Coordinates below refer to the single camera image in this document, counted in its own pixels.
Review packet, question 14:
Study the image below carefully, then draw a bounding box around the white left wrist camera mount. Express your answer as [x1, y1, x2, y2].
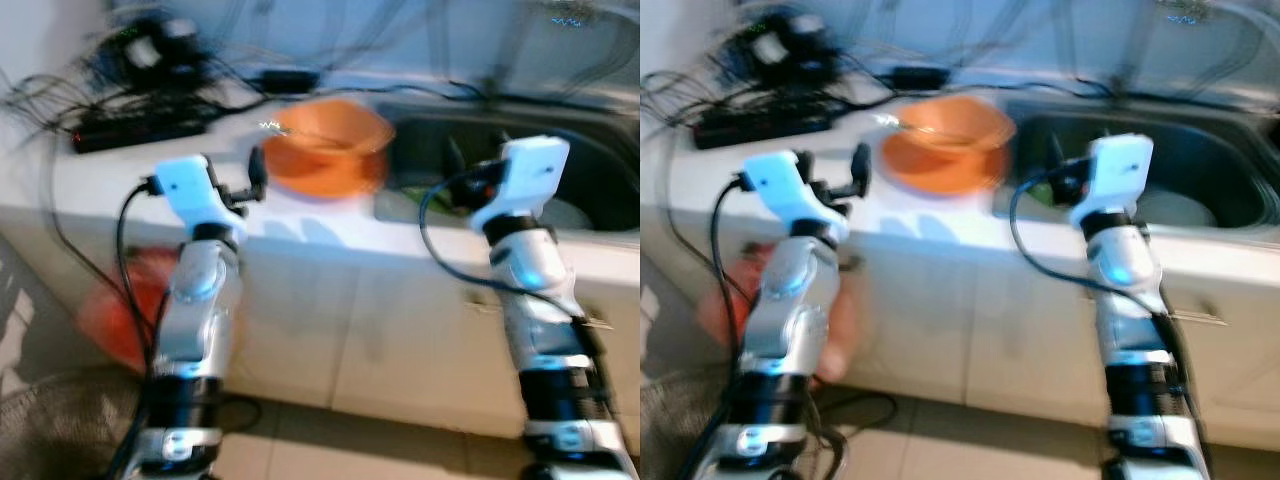
[740, 150, 846, 241]
[150, 155, 246, 236]

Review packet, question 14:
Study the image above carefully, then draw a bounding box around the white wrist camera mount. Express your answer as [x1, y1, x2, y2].
[740, 150, 846, 241]
[150, 155, 246, 236]
[1068, 133, 1153, 229]
[470, 135, 571, 233]

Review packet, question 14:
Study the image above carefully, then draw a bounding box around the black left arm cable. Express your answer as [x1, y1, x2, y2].
[710, 175, 761, 351]
[113, 180, 163, 371]

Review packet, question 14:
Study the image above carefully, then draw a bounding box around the stainless steel sink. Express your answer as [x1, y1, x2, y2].
[372, 100, 641, 236]
[990, 100, 1280, 236]

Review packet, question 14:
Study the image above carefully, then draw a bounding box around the black charger box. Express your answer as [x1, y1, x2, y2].
[735, 10, 846, 86]
[100, 15, 211, 91]

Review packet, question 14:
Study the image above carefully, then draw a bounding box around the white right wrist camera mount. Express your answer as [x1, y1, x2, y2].
[470, 135, 571, 233]
[1068, 133, 1153, 229]

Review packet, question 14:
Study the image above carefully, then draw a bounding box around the black power strip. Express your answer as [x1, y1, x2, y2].
[695, 108, 836, 151]
[70, 110, 211, 154]

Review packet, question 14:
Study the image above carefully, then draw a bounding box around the black power adapter brick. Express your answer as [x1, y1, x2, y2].
[262, 68, 321, 94]
[890, 65, 951, 91]

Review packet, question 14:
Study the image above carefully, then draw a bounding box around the orange plastic bag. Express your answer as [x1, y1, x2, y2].
[697, 240, 861, 386]
[78, 248, 181, 371]

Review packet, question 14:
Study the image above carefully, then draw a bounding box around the orange plastic bowl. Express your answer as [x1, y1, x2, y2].
[270, 98, 396, 171]
[890, 95, 1016, 166]

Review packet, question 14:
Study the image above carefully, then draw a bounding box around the white kitchen cabinet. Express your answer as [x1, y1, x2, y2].
[640, 215, 1280, 451]
[0, 215, 641, 441]

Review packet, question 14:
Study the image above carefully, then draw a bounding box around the pale grey dish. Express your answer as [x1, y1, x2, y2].
[1135, 190, 1216, 229]
[540, 198, 591, 231]

